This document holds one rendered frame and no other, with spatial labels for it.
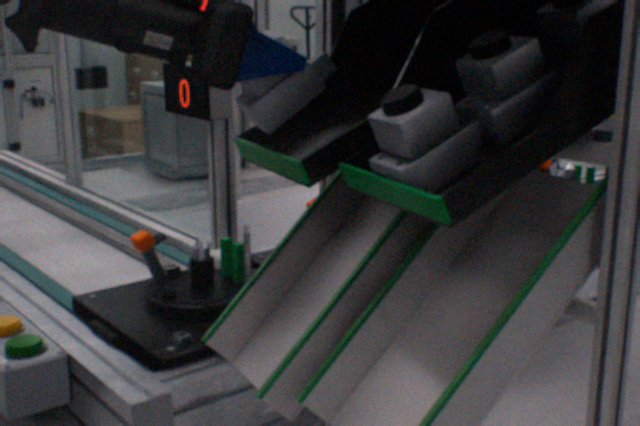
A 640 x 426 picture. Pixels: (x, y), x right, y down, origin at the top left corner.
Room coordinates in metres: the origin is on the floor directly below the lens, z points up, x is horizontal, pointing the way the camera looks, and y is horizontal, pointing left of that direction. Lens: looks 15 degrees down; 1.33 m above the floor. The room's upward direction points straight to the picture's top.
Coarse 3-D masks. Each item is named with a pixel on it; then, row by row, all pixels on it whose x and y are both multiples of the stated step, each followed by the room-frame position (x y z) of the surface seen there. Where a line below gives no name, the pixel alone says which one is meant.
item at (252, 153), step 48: (384, 0) 0.81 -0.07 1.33; (432, 0) 0.84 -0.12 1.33; (480, 0) 0.71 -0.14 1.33; (336, 48) 0.79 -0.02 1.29; (384, 48) 0.81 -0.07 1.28; (432, 48) 0.68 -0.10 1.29; (336, 96) 0.79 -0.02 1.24; (240, 144) 0.73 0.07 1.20; (288, 144) 0.73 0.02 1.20; (336, 144) 0.64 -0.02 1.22
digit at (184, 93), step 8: (176, 72) 1.16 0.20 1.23; (184, 72) 1.15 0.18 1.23; (176, 80) 1.17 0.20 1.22; (184, 80) 1.15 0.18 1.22; (176, 88) 1.17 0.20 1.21; (184, 88) 1.15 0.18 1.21; (176, 96) 1.17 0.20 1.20; (184, 96) 1.15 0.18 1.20; (192, 96) 1.13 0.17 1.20; (184, 104) 1.15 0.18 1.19; (192, 104) 1.13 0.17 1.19; (184, 112) 1.15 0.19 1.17; (192, 112) 1.13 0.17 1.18
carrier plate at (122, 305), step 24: (120, 288) 0.99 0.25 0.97; (144, 288) 0.99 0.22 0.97; (96, 312) 0.91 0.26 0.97; (120, 312) 0.91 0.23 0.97; (144, 312) 0.91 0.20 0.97; (120, 336) 0.85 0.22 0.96; (144, 336) 0.84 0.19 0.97; (168, 336) 0.84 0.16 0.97; (192, 336) 0.83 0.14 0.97; (144, 360) 0.81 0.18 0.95; (168, 360) 0.78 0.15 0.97; (192, 360) 0.80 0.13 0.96
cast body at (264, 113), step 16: (272, 32) 0.69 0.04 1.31; (320, 64) 0.70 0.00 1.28; (256, 80) 0.66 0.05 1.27; (272, 80) 0.66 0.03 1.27; (288, 80) 0.67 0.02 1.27; (304, 80) 0.67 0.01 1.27; (320, 80) 0.68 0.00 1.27; (240, 96) 0.69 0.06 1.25; (256, 96) 0.67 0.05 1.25; (272, 96) 0.67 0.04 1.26; (288, 96) 0.67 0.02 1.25; (304, 96) 0.68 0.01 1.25; (256, 112) 0.66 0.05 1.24; (272, 112) 0.67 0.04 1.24; (288, 112) 0.67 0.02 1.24; (272, 128) 0.67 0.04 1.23
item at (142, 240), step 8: (144, 232) 0.90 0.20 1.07; (160, 232) 0.92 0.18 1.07; (136, 240) 0.88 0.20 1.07; (144, 240) 0.89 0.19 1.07; (152, 240) 0.89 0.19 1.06; (160, 240) 0.90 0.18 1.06; (136, 248) 0.89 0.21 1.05; (144, 248) 0.89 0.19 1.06; (152, 248) 0.90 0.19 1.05; (144, 256) 0.90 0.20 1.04; (152, 256) 0.90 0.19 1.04; (152, 264) 0.90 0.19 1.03; (160, 264) 0.90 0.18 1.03; (152, 272) 0.90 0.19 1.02; (160, 272) 0.90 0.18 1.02; (160, 280) 0.90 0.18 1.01; (160, 288) 0.90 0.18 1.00
